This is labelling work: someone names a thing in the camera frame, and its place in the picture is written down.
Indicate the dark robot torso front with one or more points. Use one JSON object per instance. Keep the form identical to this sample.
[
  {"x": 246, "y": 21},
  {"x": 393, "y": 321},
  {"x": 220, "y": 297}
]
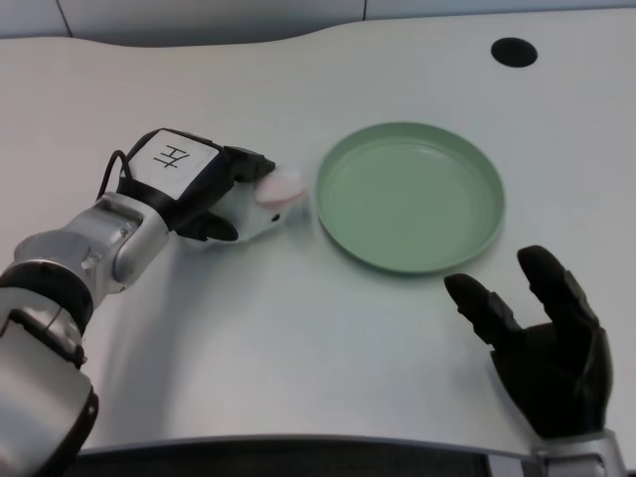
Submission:
[{"x": 308, "y": 457}]

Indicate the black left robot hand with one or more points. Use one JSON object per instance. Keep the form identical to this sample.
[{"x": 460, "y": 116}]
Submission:
[{"x": 174, "y": 179}]

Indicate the white rabbit doll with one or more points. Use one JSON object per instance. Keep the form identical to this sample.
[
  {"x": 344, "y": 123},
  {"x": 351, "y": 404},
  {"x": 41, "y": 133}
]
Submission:
[{"x": 270, "y": 201}]

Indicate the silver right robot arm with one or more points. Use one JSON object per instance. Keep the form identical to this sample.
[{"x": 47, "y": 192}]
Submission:
[{"x": 581, "y": 454}]

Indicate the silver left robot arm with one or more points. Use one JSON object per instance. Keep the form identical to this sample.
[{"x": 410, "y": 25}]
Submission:
[{"x": 64, "y": 308}]

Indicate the green round plate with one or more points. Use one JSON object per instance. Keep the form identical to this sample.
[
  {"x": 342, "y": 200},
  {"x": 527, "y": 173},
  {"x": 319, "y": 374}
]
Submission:
[{"x": 410, "y": 196}]

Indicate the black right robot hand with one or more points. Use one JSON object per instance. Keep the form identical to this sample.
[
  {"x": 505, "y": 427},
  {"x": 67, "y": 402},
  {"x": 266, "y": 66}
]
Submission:
[{"x": 551, "y": 367}]

